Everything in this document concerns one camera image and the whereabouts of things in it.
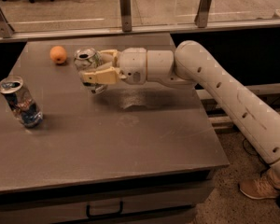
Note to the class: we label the green silver 7up can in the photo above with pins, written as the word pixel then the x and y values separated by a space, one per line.
pixel 87 59

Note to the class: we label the blue silver soda can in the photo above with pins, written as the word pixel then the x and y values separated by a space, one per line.
pixel 20 101

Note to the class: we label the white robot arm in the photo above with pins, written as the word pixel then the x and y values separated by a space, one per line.
pixel 190 62

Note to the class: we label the grey cabinet drawer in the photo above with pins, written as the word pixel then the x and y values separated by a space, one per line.
pixel 168 204

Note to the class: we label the right metal railing post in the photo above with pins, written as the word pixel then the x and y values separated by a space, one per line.
pixel 202 15

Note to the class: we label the tan sneaker shoe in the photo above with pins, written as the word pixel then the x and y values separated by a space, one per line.
pixel 258 189

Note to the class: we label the orange fruit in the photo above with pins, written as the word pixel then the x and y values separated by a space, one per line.
pixel 58 54

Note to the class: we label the black drawer handle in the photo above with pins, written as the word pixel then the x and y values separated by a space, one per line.
pixel 103 209

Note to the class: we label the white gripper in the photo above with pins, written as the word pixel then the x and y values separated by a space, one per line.
pixel 132 64

